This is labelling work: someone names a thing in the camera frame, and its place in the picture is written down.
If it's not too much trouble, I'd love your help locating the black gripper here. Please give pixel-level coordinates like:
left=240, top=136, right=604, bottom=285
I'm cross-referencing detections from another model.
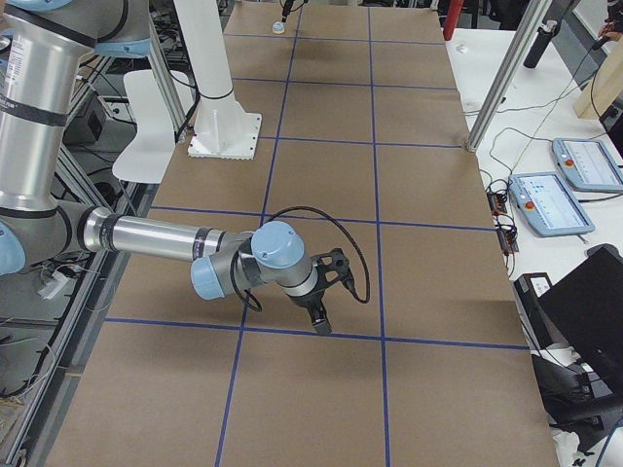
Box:
left=290, top=288, right=332, bottom=336

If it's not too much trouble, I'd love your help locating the blue desk bell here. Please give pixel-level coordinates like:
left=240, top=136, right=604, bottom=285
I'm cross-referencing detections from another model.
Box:
left=272, top=21, right=285, bottom=35

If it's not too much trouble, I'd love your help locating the small electronics board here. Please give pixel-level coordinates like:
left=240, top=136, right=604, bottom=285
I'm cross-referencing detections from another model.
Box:
left=487, top=190, right=508, bottom=216

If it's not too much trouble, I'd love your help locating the white plastic chair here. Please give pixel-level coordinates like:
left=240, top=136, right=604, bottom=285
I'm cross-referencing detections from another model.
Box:
left=112, top=69, right=182, bottom=184

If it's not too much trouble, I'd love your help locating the near teach pendant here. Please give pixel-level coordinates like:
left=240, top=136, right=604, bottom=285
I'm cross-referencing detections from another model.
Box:
left=508, top=171, right=595, bottom=237

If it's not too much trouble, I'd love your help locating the teach pendant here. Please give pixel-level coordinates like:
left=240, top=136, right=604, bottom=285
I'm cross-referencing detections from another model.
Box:
left=508, top=171, right=595, bottom=237
left=552, top=138, right=622, bottom=194

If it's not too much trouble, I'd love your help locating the far teach pendant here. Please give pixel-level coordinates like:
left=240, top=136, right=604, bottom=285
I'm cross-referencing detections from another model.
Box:
left=552, top=138, right=622, bottom=194

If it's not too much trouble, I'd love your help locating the wooden box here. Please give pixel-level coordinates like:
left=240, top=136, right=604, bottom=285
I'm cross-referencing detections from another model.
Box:
left=573, top=41, right=622, bottom=119

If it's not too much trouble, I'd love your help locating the black bottle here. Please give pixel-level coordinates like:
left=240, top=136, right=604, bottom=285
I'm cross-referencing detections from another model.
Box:
left=523, top=20, right=558, bottom=69

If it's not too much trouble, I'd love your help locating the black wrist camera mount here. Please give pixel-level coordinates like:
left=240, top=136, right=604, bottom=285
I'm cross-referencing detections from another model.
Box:
left=311, top=248, right=354, bottom=292

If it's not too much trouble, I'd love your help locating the black camera cable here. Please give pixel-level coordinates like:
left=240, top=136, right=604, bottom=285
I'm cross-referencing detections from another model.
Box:
left=232, top=205, right=371, bottom=312

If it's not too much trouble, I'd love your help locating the white pedestal column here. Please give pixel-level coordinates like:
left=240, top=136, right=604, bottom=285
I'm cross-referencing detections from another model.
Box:
left=174, top=0, right=262, bottom=160

